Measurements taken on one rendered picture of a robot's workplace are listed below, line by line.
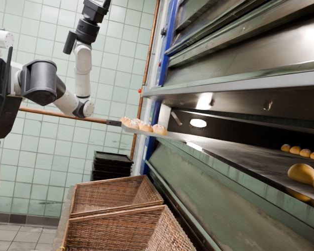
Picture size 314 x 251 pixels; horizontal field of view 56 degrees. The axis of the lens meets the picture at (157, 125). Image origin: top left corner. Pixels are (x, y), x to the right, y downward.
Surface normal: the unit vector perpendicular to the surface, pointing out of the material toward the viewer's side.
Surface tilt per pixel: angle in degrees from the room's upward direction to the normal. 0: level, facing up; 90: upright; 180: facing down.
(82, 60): 114
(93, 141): 90
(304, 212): 90
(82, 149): 90
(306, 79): 79
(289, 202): 90
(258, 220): 70
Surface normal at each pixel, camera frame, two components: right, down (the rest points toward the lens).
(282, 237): -0.85, -0.48
